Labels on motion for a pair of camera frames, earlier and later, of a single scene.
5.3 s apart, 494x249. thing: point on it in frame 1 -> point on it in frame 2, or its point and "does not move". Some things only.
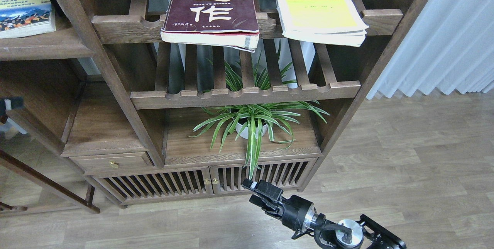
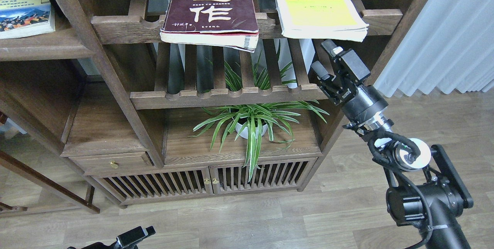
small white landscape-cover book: (25, 9) does not move
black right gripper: (296, 213) -> (363, 102)
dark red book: (217, 11) does not move
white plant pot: (244, 133) does not move
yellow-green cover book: (317, 9) does not move
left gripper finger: (13, 102) -> (129, 240)
